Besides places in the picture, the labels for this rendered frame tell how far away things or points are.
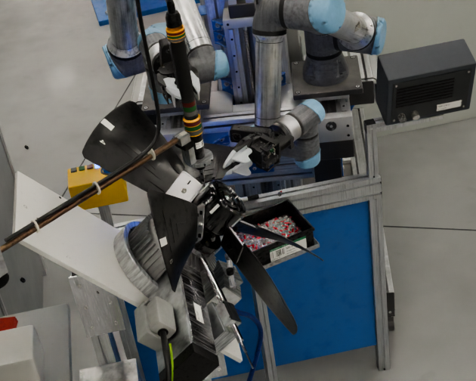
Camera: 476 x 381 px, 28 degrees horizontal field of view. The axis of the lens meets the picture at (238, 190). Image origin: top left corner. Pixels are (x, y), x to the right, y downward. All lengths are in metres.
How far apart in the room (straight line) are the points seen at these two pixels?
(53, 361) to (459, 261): 1.95
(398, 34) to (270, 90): 1.80
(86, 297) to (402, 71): 1.09
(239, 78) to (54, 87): 2.52
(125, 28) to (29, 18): 3.61
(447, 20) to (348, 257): 1.66
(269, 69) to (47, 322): 0.93
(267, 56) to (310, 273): 0.82
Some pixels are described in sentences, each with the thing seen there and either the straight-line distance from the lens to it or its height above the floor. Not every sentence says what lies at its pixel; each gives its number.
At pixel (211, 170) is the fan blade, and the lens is 2.48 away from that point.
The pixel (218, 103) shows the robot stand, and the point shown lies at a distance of 3.23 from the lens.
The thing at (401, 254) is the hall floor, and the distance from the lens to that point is 3.98.
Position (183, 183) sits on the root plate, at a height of 1.27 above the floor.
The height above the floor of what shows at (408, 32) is 0.54.
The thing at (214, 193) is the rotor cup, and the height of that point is 1.26.
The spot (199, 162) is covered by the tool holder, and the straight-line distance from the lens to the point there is 2.33.
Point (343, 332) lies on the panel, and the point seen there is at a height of 0.22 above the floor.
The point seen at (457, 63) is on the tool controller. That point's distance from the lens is 2.77.
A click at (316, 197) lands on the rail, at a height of 0.83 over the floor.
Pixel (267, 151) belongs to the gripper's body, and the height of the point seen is 1.21.
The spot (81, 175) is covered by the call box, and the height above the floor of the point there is 1.07.
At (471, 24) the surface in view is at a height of 0.51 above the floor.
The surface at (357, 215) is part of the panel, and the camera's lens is 3.03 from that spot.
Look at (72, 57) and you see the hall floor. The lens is 5.85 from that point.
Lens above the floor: 2.61
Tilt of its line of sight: 36 degrees down
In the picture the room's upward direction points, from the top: 9 degrees counter-clockwise
